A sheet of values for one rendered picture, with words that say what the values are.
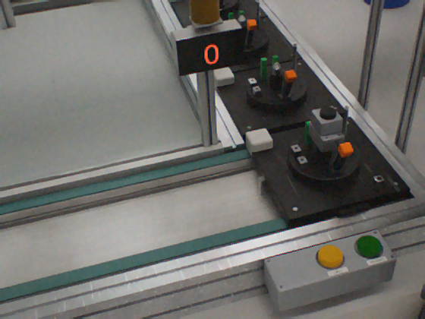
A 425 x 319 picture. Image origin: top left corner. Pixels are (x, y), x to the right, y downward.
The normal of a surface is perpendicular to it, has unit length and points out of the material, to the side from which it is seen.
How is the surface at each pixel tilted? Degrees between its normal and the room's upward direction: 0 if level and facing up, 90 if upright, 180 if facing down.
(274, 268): 0
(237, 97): 0
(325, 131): 90
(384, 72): 0
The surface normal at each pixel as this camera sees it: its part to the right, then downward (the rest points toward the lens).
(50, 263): -0.05, -0.76
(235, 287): 0.28, 0.61
